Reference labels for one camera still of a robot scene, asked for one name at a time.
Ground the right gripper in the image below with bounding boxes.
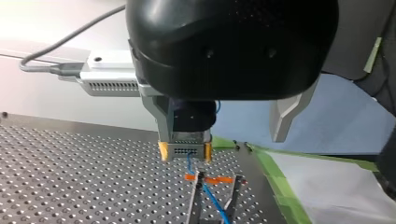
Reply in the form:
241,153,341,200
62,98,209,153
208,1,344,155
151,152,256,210
157,98,218,165

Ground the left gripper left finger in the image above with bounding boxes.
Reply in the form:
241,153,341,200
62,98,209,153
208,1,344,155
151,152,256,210
141,93,175,145

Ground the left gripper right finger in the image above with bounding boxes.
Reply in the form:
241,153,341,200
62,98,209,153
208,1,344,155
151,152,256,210
268,76,321,144

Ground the blue cable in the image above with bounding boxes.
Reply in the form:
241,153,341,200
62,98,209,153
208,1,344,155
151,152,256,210
167,100,233,224

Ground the black panel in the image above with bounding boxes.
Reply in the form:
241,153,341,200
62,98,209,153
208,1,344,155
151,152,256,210
320,0,396,82

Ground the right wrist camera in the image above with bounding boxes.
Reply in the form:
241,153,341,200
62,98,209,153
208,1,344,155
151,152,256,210
78,49,164,98

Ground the grey camera cable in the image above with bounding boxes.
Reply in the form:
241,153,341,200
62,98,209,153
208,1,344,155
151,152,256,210
18,4,127,78

